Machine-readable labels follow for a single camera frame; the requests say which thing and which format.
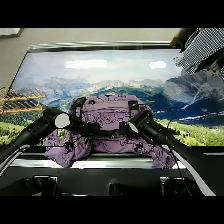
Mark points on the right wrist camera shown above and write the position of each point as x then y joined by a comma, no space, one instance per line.
133,105

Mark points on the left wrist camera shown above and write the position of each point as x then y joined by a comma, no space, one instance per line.
77,106

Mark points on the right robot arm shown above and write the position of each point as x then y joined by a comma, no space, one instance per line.
160,133

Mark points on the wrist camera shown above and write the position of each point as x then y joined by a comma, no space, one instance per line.
77,106
133,105

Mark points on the purple garment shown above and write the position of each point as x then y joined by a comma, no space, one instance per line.
110,111

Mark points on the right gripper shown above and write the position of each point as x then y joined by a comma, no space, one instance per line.
128,129

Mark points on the checked shirt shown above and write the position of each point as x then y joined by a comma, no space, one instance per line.
200,50

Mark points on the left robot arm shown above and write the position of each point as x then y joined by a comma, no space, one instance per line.
35,130

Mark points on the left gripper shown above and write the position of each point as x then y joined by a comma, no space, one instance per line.
85,127

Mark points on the silver frame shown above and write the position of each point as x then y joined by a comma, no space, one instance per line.
106,163

